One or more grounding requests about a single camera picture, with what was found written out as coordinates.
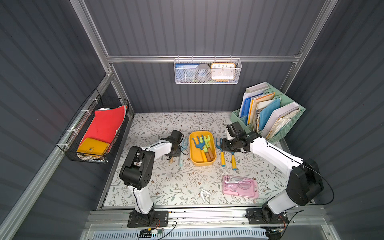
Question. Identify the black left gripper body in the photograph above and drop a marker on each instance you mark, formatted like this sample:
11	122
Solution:
174	149

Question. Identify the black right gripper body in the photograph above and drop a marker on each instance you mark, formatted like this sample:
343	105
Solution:
227	144

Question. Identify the light blue hand rake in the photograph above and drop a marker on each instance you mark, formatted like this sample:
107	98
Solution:
184	151

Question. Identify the blue rake yellow handle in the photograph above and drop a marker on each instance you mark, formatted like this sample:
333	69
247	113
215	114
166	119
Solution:
218	145
233	161
200	145

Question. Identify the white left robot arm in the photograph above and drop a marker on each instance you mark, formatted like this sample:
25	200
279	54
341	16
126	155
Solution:
136	171

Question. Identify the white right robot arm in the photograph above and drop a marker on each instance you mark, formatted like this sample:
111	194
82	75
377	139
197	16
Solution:
304	183

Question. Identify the yellow plastic storage box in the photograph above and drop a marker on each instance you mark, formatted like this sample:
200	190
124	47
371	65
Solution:
195	153

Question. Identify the blue box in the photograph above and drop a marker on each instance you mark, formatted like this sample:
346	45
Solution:
185	73

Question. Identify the blue folder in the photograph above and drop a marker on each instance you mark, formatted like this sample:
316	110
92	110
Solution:
246	106

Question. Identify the stack of magazines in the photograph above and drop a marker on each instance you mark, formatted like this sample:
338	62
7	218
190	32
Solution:
257	112

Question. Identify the green plastic file organizer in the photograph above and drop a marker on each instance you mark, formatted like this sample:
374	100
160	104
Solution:
282	126

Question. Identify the teal folder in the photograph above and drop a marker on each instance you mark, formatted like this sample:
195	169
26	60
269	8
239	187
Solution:
267	112

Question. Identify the orange yellow book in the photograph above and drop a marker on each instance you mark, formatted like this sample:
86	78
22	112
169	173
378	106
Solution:
254	105

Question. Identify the white binder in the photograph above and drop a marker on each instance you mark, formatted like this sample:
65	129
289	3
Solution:
277	114

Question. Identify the pink plastic pencil case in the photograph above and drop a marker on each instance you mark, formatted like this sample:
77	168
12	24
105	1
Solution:
239	186

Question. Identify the white paper scrap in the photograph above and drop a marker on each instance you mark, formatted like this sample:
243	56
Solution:
204	194

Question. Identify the yellow white clock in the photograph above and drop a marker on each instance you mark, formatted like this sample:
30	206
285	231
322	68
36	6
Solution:
223	71

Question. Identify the grey tape roll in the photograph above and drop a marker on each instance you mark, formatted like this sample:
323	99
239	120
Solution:
203	73

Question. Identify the red folder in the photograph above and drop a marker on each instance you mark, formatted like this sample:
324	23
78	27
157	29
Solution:
106	124

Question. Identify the yellow case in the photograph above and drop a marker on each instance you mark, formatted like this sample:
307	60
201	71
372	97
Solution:
93	147

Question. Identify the lime rake wooden handle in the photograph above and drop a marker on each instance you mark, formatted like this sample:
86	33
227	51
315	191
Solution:
206	149
208	139

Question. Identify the white wire wall basket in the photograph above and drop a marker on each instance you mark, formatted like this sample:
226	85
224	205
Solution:
209	61

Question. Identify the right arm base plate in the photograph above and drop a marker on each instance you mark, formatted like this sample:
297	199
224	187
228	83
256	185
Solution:
261	216

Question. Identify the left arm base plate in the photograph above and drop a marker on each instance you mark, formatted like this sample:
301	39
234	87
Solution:
151	220

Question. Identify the black wire wall basket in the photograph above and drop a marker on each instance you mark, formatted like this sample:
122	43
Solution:
74	134

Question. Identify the white vented rail cover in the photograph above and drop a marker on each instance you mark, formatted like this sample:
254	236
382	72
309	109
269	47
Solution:
186	234

